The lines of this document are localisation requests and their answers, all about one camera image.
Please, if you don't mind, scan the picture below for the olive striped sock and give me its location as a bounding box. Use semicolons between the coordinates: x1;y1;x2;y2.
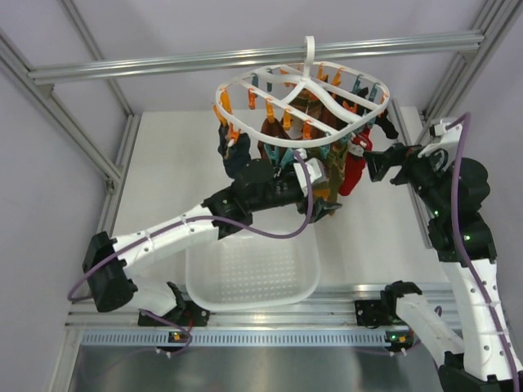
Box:
292;91;348;205

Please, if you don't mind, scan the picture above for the aluminium top rail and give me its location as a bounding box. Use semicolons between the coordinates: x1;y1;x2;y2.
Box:
28;30;485;85

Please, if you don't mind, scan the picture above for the translucent white plastic basket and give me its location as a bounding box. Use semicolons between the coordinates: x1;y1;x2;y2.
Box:
186;227;320;312

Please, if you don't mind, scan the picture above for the black sock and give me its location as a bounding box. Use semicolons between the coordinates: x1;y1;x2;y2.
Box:
375;109;399;140

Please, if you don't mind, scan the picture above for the orange clothes peg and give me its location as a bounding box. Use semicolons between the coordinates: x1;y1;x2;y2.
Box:
265;98;275;123

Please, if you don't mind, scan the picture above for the perforated cable tray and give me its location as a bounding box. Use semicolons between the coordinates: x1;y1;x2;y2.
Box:
81;328;413;348

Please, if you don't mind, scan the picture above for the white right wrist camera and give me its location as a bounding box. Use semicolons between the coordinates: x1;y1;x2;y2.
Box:
418;120;463;158

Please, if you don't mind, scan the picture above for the navy blue sock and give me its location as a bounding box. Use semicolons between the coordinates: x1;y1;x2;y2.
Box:
217;125;251;180

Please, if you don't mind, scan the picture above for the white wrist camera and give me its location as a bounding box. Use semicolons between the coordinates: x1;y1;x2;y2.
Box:
418;120;463;158
293;149;327;197

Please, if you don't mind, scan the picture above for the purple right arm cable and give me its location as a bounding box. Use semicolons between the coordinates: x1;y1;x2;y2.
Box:
451;112;516;392

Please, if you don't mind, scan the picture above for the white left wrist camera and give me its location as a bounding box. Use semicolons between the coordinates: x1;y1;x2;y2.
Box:
293;149;327;197

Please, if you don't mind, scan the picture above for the teal clothes peg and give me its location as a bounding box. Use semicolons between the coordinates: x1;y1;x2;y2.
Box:
264;144;280;167

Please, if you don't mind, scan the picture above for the plain red sock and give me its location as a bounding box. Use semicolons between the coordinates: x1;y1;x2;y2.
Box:
338;154;366;196

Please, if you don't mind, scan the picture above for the white round clip hanger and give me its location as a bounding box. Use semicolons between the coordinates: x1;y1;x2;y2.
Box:
213;36;390;148

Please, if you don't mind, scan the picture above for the brown sock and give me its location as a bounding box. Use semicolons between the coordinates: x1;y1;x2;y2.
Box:
261;118;290;140

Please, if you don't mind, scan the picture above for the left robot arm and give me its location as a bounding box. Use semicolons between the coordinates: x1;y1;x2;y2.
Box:
83;158;341;324

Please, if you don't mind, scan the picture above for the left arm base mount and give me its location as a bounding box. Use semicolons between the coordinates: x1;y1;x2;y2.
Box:
137;301;210;327

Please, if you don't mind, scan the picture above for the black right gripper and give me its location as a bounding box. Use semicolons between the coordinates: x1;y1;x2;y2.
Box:
364;140;450;216

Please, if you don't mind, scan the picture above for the red santa sock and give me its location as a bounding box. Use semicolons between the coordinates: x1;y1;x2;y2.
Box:
349;127;373;158

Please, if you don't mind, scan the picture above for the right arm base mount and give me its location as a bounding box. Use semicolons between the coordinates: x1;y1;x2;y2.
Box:
355;280;422;329

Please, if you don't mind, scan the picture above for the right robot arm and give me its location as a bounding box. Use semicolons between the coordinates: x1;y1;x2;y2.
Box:
364;144;522;391

